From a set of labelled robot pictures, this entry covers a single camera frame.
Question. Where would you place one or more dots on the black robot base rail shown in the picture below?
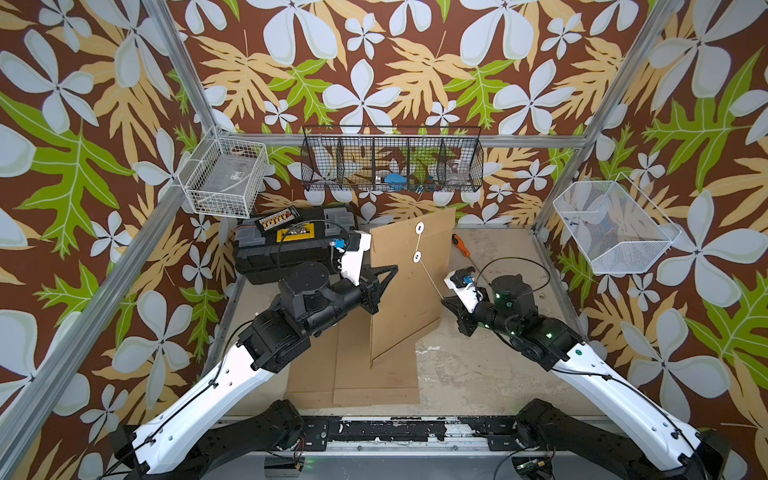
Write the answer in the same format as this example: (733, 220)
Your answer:
(390, 432)

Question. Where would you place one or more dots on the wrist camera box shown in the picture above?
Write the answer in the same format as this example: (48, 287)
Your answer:
(347, 255)
(463, 284)

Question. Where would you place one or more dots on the orange handled screwdriver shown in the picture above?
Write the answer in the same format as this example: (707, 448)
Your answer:
(460, 245)

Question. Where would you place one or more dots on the white wire basket right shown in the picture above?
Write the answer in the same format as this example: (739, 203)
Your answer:
(617, 227)

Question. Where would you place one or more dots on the white wire basket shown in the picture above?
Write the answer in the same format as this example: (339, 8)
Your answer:
(617, 227)
(223, 175)

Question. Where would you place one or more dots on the blue object in basket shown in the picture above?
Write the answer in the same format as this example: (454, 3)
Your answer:
(395, 182)

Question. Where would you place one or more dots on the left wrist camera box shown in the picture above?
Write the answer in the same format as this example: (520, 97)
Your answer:
(347, 255)

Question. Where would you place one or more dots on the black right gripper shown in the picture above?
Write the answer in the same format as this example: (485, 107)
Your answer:
(464, 315)

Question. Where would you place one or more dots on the white wire basket left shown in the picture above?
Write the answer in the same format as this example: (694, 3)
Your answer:
(223, 175)

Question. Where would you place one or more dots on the black wire basket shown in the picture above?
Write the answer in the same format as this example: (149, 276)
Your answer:
(359, 157)

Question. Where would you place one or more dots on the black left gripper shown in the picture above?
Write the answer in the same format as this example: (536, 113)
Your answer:
(370, 287)

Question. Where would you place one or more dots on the black plastic toolbox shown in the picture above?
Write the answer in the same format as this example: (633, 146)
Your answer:
(263, 257)

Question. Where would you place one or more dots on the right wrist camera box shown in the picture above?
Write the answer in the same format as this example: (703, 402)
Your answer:
(463, 284)

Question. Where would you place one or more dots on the screwdriver bit set case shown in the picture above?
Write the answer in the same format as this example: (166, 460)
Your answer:
(277, 220)

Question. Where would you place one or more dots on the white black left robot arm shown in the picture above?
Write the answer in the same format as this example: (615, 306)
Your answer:
(184, 442)

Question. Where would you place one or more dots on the kraft file bag with string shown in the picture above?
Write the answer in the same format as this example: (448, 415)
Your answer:
(312, 375)

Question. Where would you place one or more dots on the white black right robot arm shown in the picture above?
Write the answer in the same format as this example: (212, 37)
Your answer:
(651, 443)

